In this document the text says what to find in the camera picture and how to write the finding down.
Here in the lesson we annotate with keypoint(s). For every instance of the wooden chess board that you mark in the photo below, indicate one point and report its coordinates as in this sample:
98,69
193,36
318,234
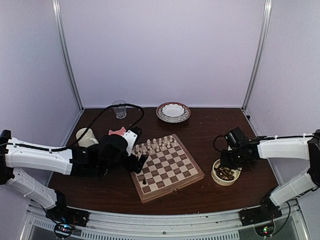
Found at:
169,168

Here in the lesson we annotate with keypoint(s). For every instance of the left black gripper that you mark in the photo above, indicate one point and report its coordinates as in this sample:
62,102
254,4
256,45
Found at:
130,166

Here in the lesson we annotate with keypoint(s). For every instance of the aluminium frame post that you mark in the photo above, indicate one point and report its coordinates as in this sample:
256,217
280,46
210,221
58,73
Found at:
264,30
65,53

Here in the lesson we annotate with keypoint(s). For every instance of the clear drinking glass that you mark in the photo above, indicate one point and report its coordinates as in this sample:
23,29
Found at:
120,111

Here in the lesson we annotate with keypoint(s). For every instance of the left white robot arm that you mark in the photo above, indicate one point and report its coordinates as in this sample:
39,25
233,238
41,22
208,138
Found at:
70,160

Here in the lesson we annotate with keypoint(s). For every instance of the white scalloped bowl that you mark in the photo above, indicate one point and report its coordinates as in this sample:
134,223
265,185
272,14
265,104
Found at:
173,110

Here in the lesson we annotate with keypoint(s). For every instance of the right aluminium frame post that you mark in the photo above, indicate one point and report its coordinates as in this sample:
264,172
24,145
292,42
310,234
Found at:
264,30

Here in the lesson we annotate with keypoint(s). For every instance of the pink cat-ear bowl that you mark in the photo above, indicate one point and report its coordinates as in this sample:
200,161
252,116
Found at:
119,132

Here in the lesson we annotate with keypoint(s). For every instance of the cream cat-ear bowl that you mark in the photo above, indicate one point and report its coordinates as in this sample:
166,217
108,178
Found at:
224,176

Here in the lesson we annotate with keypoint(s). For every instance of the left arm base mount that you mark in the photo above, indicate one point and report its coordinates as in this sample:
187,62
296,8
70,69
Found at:
61,213

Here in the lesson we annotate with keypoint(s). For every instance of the cream ceramic mug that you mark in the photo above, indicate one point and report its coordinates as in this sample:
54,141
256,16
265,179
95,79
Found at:
88,139

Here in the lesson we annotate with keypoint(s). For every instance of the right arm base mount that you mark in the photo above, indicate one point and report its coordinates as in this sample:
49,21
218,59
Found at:
267,211

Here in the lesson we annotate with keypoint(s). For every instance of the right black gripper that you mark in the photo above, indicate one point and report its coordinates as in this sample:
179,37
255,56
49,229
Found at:
224,161

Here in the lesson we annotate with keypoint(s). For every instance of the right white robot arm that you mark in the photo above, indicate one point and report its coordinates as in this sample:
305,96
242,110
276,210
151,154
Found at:
295,159

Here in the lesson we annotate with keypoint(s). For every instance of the left aluminium frame post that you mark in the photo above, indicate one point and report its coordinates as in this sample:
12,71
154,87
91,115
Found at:
65,53

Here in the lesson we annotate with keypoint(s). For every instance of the white chess piece tall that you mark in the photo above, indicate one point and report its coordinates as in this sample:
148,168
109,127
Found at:
149,144

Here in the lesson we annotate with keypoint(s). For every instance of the patterned ceramic plate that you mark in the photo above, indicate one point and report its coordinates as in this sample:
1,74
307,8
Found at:
167,119

